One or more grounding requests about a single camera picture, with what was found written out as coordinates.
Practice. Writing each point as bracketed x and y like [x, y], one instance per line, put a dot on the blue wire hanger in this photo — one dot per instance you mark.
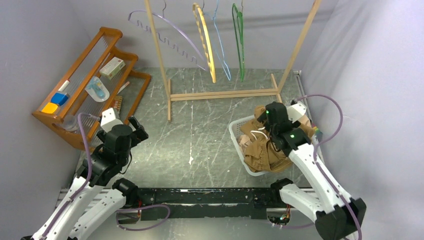
[220, 53]

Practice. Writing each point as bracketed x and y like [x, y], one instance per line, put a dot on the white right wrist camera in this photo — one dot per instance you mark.
[296, 111]

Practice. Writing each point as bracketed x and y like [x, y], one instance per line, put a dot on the white red box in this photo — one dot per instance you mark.
[110, 69]

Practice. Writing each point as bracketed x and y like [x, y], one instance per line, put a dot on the white tube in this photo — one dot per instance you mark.
[64, 86]

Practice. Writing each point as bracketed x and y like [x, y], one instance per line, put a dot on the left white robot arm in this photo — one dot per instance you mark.
[73, 219]

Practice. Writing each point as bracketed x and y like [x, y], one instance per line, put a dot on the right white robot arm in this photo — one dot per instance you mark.
[311, 165]

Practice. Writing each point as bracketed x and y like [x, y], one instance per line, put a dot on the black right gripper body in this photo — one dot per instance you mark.
[272, 132]

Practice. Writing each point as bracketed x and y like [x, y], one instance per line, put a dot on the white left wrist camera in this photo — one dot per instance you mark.
[109, 119]

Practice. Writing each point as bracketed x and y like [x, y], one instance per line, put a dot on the beige shorts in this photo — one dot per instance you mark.
[243, 142]

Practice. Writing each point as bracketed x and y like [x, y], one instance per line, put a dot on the white plastic laundry basket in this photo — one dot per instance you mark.
[234, 129]

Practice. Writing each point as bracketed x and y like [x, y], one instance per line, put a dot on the blue sponge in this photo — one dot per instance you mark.
[59, 98]

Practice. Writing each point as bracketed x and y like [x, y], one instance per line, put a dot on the green hanger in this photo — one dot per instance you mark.
[238, 25]

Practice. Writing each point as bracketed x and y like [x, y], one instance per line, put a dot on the tan brown shorts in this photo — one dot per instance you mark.
[260, 155]

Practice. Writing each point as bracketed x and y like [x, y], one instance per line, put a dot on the orange wooden shelf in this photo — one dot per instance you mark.
[98, 53]

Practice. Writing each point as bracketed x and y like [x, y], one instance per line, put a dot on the wooden hanger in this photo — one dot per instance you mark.
[205, 39]

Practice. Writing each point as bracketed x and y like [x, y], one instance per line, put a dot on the white blue packaged item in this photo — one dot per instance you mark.
[97, 90]

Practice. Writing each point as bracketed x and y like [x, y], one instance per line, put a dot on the white pen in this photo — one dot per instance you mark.
[123, 86]

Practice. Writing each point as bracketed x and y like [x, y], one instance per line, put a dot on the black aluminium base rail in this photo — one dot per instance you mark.
[181, 203]

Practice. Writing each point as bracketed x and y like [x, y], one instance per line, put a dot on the yellow sponge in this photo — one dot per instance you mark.
[50, 108]

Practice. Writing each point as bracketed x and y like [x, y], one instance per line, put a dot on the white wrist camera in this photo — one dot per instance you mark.
[109, 119]
[296, 111]

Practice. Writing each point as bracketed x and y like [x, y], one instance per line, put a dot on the clear plastic cup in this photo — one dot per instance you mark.
[70, 124]

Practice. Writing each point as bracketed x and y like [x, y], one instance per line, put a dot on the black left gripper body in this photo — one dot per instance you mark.
[137, 135]

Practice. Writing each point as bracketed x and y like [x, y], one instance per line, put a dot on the colourful striped card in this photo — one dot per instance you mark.
[317, 131]

